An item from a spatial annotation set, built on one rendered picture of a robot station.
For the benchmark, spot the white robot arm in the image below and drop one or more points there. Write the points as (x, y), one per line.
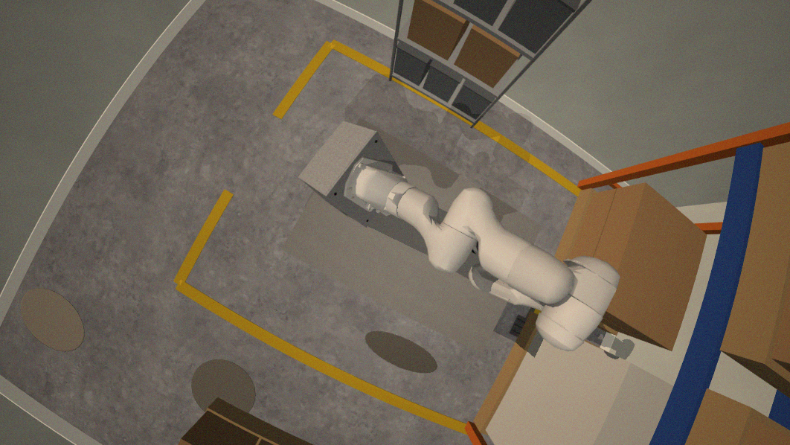
(577, 293)

